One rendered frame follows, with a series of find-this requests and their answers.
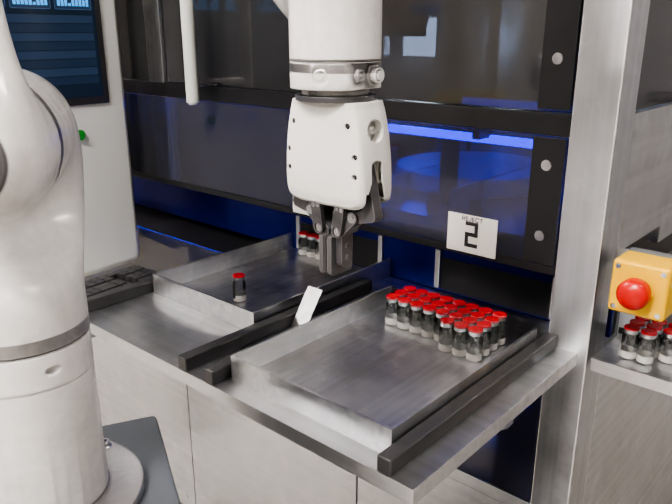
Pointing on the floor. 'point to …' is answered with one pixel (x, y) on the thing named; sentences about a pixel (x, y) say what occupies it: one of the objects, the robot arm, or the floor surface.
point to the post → (589, 236)
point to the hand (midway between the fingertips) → (336, 252)
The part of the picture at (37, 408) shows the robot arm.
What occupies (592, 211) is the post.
